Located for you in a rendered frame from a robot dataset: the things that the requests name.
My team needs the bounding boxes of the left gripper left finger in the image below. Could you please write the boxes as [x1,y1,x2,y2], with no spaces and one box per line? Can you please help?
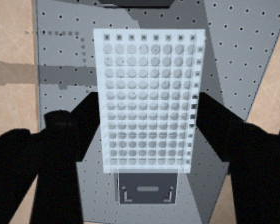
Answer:
[0,92,100,224]

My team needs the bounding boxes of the white well plate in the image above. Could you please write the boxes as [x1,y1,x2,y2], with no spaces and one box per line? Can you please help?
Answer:
[93,29,206,173]

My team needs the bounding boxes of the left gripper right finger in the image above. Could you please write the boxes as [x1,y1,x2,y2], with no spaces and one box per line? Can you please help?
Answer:
[196,92,280,224]

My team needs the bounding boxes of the grey perforated base plate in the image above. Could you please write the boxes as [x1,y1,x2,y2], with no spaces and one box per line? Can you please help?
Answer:
[34,0,280,224]

